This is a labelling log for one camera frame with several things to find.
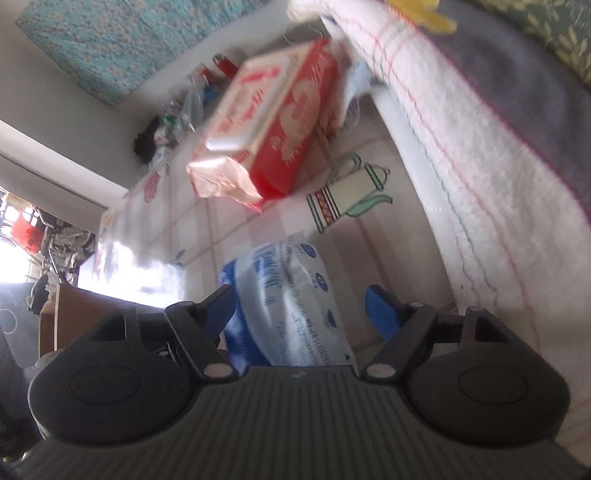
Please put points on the white towel blanket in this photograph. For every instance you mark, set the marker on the white towel blanket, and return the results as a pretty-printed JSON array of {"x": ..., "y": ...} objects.
[{"x": 485, "y": 207}]

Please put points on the brown cardboard box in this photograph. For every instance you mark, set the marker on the brown cardboard box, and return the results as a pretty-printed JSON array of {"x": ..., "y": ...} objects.
[{"x": 78, "y": 318}]

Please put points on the green floral pillow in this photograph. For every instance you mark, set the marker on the green floral pillow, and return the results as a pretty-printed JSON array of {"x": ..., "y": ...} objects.
[{"x": 554, "y": 32}]

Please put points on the dark cloth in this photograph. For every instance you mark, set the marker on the dark cloth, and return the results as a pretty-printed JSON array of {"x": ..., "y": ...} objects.
[{"x": 147, "y": 136}]

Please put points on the red cloth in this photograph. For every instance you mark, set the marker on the red cloth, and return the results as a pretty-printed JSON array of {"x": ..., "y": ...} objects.
[{"x": 25, "y": 233}]

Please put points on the blue and white packet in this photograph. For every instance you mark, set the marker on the blue and white packet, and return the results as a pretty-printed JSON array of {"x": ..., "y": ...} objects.
[{"x": 286, "y": 304}]

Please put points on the teal floral wall cloth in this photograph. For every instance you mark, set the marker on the teal floral wall cloth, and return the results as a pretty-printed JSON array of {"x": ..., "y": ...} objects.
[{"x": 120, "y": 41}]

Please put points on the clear plastic bottle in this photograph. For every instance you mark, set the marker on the clear plastic bottle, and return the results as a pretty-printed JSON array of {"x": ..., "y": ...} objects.
[{"x": 191, "y": 104}]

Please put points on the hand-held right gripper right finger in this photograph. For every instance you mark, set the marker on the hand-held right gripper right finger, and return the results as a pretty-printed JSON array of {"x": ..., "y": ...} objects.
[{"x": 383, "y": 314}]

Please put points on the red and white wipes pack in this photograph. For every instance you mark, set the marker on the red and white wipes pack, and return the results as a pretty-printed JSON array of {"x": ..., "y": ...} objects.
[{"x": 272, "y": 124}]

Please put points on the checked printed tablecloth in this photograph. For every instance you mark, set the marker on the checked printed tablecloth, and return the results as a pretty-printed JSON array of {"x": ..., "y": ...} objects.
[{"x": 401, "y": 221}]

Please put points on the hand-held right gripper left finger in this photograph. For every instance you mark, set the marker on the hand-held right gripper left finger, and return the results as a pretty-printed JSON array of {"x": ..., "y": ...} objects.
[{"x": 217, "y": 314}]

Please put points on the red bottle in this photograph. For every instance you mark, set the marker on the red bottle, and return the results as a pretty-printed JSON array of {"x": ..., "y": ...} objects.
[{"x": 225, "y": 64}]

